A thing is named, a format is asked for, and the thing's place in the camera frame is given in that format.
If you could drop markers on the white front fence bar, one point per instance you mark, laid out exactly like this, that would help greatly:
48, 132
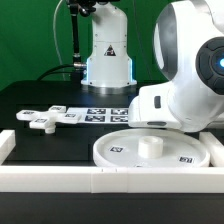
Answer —
111, 180

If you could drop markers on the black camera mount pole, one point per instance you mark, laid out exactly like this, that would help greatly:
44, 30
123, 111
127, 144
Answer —
78, 7

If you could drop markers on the white left fence bar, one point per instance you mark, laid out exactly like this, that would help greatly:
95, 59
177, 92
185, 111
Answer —
7, 144

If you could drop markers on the white right fence bar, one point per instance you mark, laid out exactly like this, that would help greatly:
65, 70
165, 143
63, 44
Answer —
215, 148

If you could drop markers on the white marker tag sheet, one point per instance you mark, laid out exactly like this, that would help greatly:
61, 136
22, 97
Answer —
101, 115

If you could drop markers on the white round table top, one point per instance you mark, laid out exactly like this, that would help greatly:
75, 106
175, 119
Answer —
149, 148

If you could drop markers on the white cross-shaped table base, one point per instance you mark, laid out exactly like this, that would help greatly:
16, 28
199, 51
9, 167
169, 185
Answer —
46, 120

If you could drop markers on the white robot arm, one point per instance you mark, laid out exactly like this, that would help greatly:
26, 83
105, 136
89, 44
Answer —
188, 46

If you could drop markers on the white fence bar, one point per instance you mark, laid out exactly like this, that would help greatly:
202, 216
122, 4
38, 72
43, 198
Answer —
215, 148
7, 144
111, 180

